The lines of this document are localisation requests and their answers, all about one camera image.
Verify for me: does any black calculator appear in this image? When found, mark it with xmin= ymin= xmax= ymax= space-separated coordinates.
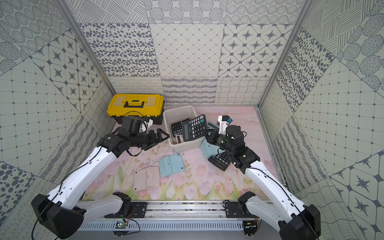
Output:
xmin=208 ymin=152 xmax=231 ymax=171
xmin=171 ymin=118 xmax=190 ymax=144

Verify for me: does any black calculator face down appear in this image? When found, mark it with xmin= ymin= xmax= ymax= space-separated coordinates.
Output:
xmin=183 ymin=115 xmax=208 ymax=142

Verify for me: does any light blue calculator face down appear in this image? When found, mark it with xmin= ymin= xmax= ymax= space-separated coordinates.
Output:
xmin=201 ymin=139 xmax=223 ymax=159

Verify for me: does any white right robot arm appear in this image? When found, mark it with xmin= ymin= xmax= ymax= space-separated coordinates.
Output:
xmin=205 ymin=125 xmax=321 ymax=240

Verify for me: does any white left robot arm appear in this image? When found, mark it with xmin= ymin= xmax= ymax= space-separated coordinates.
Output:
xmin=32 ymin=116 xmax=170 ymax=240

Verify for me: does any white plastic storage box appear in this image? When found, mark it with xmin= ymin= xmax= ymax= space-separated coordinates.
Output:
xmin=163 ymin=106 xmax=208 ymax=153

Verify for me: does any light blue calculator back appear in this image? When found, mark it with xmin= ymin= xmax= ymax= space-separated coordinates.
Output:
xmin=159 ymin=154 xmax=185 ymax=178

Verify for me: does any pink calculator face down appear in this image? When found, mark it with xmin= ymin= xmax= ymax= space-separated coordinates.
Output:
xmin=133 ymin=167 xmax=160 ymax=192

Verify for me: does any teal calculator face up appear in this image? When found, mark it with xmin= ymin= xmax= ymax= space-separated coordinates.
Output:
xmin=207 ymin=122 xmax=220 ymax=131

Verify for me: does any yellow and black toolbox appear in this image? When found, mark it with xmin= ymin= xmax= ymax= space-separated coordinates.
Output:
xmin=107 ymin=94 xmax=165 ymax=125

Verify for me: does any floral pink table mat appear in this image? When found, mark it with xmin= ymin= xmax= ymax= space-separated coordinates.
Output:
xmin=84 ymin=106 xmax=277 ymax=201

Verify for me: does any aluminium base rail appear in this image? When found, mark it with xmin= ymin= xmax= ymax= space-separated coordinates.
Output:
xmin=74 ymin=200 xmax=304 ymax=232

